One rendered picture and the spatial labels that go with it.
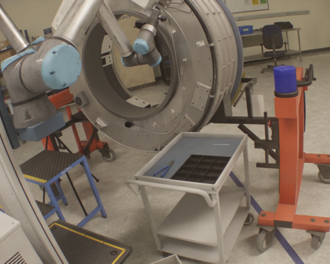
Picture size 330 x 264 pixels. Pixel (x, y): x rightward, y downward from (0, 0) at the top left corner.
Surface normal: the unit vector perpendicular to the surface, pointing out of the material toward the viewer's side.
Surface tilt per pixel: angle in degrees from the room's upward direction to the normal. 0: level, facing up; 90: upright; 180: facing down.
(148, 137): 90
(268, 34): 99
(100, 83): 70
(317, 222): 0
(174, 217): 0
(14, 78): 83
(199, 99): 90
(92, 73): 87
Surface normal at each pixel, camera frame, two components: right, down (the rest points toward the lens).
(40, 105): 0.72, -0.26
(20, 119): -0.21, 0.08
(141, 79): 0.18, 0.36
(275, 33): -0.33, 0.56
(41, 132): 0.86, 0.04
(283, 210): -0.19, -0.90
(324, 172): -0.61, 0.41
